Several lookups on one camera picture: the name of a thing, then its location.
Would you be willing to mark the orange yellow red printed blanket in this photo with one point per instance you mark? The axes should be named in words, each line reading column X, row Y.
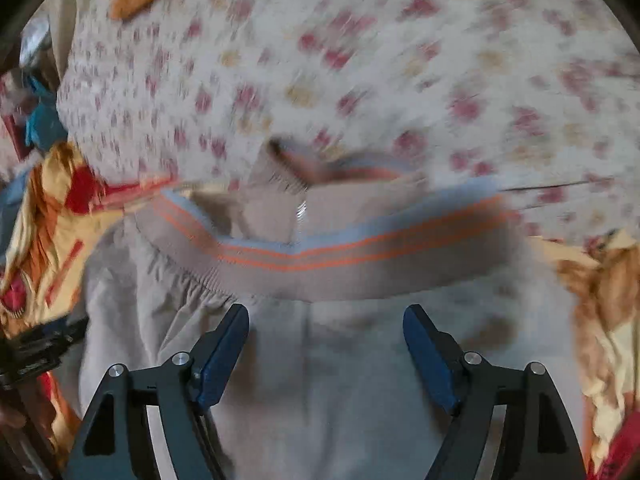
column 45, row 220

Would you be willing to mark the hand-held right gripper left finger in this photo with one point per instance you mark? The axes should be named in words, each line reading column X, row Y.
column 220, row 355

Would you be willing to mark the beige jacket with ribbed cuffs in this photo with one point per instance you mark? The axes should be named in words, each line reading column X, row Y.
column 310, row 385

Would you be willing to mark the floral quilt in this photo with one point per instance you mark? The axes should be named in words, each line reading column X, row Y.
column 350, row 60

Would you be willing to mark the grey blue striped cloth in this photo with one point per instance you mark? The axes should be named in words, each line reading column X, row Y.
column 10, row 205

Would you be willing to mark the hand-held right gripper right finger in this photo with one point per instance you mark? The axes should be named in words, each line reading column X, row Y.
column 430, row 355

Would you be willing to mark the blue plastic bag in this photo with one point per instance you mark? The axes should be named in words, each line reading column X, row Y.
column 45, row 120

